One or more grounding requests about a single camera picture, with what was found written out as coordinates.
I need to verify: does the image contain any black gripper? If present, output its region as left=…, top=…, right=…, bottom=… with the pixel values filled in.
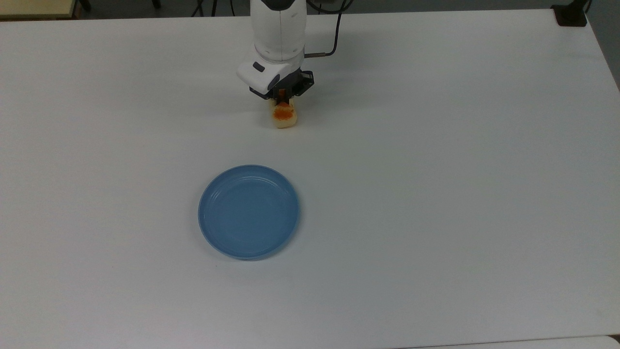
left=248, top=70, right=315, bottom=104

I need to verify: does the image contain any bread with orange topping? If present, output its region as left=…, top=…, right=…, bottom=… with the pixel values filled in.
left=270, top=98, right=299, bottom=129

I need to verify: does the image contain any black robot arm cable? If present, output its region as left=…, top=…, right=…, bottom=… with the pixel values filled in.
left=304, top=0, right=350, bottom=59

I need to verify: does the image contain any black table clamp mount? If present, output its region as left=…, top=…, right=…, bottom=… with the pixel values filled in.
left=551, top=0, right=592, bottom=27

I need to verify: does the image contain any wooden table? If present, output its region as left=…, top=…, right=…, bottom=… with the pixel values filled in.
left=0, top=0, right=79, bottom=20

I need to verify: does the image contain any blue round plate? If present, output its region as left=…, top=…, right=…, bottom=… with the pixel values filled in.
left=198, top=165, right=301, bottom=261

